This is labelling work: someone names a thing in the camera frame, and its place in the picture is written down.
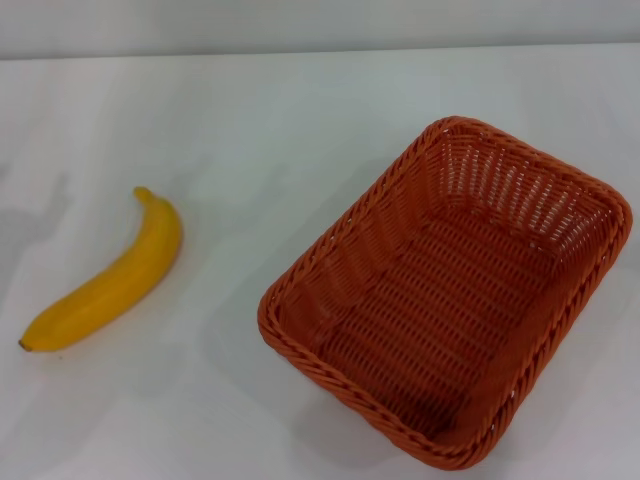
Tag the orange woven plastic basket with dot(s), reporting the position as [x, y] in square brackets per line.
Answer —
[440, 300]

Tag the yellow banana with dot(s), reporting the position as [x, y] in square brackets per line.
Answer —
[120, 280]

